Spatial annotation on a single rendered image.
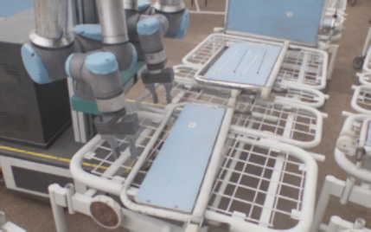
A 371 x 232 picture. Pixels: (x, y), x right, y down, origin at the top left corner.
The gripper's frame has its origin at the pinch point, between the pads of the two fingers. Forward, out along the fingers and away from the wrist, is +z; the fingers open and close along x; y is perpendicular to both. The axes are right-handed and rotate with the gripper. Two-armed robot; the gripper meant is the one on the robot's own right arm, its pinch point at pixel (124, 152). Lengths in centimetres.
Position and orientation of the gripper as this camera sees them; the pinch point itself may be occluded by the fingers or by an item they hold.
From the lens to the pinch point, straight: 122.2
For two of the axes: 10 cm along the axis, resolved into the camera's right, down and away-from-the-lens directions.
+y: 2.4, -4.8, 8.4
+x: -9.6, 0.1, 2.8
